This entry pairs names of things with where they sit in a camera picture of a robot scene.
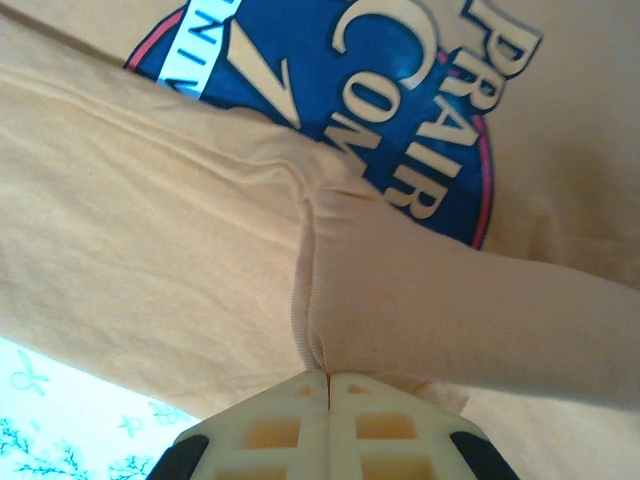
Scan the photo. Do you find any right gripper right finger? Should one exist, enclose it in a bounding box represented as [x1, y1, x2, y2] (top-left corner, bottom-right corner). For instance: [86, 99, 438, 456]
[327, 369, 522, 480]

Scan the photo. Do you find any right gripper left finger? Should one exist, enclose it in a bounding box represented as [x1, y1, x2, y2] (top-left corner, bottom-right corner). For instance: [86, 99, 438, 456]
[146, 369, 331, 480]

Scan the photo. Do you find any yellow printed t-shirt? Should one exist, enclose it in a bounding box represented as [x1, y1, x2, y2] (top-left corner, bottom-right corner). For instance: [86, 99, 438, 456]
[0, 0, 640, 480]

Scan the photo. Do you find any floral print tablecloth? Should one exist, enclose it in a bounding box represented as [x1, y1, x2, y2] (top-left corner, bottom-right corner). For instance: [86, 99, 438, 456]
[0, 337, 201, 480]

